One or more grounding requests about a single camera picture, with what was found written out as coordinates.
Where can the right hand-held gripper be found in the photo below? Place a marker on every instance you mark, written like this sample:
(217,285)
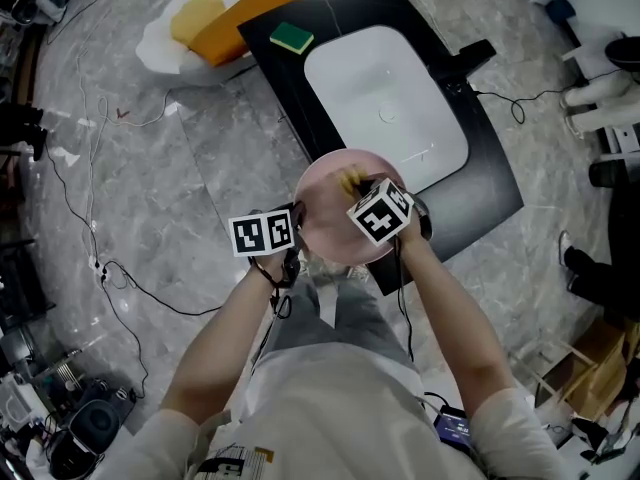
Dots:
(382,213)

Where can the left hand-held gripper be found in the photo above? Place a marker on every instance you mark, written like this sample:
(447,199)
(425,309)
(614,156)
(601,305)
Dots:
(260,233)

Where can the pink plate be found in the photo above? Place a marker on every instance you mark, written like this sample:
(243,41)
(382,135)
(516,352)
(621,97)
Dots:
(325,208)

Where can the person's left forearm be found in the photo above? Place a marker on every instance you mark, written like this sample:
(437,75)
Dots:
(220,338)

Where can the person's right forearm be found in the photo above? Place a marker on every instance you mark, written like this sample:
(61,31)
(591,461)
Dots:
(450,318)

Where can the green and yellow sponge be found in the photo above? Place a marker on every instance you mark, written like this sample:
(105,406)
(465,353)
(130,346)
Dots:
(292,37)

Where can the white sink basin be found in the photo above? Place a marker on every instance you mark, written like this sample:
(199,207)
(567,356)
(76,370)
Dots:
(380,93)

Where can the black sink counter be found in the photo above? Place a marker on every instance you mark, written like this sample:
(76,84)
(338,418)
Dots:
(480,183)

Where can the person's grey trousers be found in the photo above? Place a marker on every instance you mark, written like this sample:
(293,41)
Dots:
(360,318)

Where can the black faucet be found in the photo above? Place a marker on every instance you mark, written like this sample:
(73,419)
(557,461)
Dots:
(475,54)

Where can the orange flat cushion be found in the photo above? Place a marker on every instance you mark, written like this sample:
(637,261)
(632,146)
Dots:
(235,23)

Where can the person's white shirt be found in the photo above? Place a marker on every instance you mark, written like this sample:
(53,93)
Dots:
(325,418)

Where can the white power strip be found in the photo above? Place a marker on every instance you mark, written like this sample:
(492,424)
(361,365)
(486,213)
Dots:
(99,267)

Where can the white egg-shaped cushion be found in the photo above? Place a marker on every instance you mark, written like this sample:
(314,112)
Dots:
(160,48)

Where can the yellow round cushion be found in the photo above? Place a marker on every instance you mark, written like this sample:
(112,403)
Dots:
(192,18)

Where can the white stool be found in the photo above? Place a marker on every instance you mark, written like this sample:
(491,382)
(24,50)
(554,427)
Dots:
(602,88)

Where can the black phone with lit screen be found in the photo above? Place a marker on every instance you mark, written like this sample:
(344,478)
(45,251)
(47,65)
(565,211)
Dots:
(452,428)

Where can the wooden crate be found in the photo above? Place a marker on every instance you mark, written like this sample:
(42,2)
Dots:
(595,368)

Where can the black headset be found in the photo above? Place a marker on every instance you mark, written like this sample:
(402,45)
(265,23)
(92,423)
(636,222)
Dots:
(95,423)

